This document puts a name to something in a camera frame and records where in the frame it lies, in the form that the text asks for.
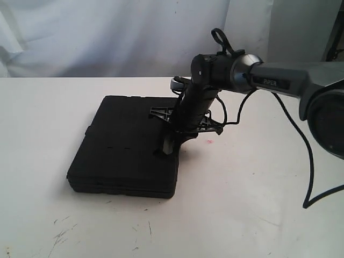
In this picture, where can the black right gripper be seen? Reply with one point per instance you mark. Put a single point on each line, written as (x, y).
(188, 117)

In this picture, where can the black plastic tool case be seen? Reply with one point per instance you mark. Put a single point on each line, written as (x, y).
(120, 153)

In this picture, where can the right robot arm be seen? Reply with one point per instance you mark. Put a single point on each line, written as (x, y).
(317, 86)

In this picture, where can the white backdrop curtain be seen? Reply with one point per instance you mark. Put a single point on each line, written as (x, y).
(154, 38)

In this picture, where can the black metal stand pole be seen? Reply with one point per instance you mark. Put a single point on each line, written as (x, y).
(334, 48)

